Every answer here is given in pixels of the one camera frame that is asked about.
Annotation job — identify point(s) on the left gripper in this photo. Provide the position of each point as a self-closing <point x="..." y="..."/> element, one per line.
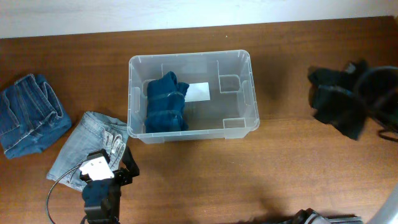
<point x="126" y="177"/>

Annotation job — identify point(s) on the large black garment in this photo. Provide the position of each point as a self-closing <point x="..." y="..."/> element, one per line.
<point x="344" y="113"/>

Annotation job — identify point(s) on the small black garment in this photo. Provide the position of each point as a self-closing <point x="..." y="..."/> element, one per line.
<point x="325" y="81"/>

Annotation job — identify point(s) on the light blue jeans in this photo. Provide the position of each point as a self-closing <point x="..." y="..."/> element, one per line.
<point x="95" y="131"/>

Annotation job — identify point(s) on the teal blue garment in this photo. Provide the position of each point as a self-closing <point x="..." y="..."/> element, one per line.
<point x="166" y="104"/>

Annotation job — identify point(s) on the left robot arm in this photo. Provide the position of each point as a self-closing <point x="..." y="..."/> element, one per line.
<point x="102" y="192"/>

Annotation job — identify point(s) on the clear plastic storage container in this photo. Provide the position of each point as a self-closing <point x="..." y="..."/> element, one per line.
<point x="232" y="111"/>

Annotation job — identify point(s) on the white label in container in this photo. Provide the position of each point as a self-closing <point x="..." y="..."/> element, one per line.
<point x="198" y="92"/>

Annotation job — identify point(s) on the dark blue folded jeans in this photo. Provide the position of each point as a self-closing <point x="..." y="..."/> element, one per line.
<point x="32" y="117"/>

